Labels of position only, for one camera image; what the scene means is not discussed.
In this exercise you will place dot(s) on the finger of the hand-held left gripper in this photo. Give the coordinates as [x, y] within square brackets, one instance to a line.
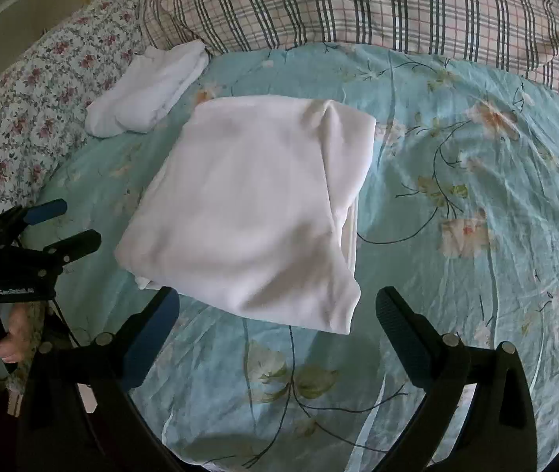
[77, 243]
[45, 210]

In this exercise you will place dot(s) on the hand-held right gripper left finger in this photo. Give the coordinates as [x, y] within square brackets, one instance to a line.
[151, 339]

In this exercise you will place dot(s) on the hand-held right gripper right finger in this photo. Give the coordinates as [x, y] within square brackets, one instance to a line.
[407, 344]

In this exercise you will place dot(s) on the large white garment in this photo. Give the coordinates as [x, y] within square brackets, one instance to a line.
[245, 216]

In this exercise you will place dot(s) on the teal floral bed sheet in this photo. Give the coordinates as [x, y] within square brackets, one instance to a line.
[456, 265]

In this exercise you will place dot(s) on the small-flower print pillow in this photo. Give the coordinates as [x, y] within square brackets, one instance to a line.
[48, 93]

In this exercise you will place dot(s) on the small white garment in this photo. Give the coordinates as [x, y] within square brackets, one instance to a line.
[146, 91]

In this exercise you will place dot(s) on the beige wooden board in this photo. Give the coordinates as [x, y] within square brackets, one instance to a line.
[23, 14]

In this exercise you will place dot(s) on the plaid pillow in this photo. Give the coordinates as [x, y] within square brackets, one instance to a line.
[358, 5]

